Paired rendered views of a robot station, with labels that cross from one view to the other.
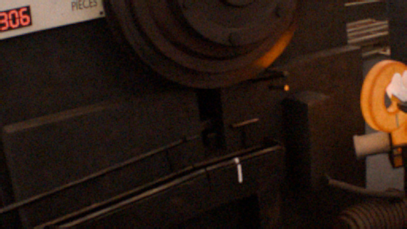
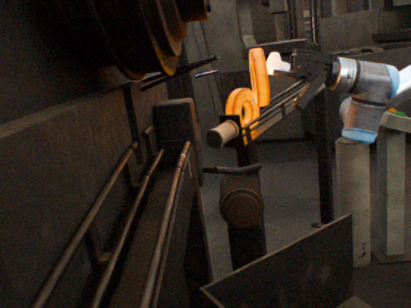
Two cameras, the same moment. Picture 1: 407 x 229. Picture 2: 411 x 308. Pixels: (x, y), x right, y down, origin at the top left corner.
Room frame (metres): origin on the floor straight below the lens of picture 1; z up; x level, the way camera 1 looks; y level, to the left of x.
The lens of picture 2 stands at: (0.84, 0.58, 0.92)
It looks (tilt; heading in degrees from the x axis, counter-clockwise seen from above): 15 degrees down; 304
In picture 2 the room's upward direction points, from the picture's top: 8 degrees counter-clockwise
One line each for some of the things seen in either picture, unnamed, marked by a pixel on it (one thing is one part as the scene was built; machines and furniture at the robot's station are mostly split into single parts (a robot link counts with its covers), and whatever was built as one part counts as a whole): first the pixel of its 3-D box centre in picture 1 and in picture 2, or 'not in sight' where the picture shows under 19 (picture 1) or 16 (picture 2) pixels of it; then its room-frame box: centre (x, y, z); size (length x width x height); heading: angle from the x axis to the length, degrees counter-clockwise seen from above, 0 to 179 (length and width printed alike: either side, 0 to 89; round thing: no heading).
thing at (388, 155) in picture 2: not in sight; (390, 182); (1.00, -0.95, 0.31); 0.24 x 0.16 x 0.62; 119
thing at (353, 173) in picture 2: not in sight; (353, 202); (1.12, -0.84, 0.26); 0.12 x 0.12 x 0.52
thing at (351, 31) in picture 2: not in sight; (363, 58); (1.66, -4.48, 0.55); 1.10 x 0.53 x 1.10; 139
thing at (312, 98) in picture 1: (309, 141); (179, 144); (1.44, -0.20, 0.68); 0.11 x 0.08 x 0.24; 29
